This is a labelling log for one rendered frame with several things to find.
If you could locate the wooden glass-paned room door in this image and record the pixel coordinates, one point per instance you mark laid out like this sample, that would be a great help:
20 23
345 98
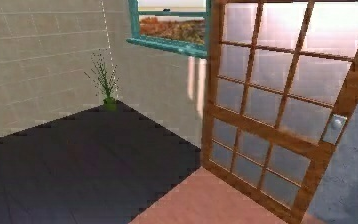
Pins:
253 125

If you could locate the green potted house plant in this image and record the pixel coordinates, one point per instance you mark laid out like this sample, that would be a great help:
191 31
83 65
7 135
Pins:
106 83

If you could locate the silver round door knob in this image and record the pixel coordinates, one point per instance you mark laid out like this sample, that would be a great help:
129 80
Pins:
336 124

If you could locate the teal framed window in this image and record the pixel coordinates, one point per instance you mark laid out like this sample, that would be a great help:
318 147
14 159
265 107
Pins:
173 30

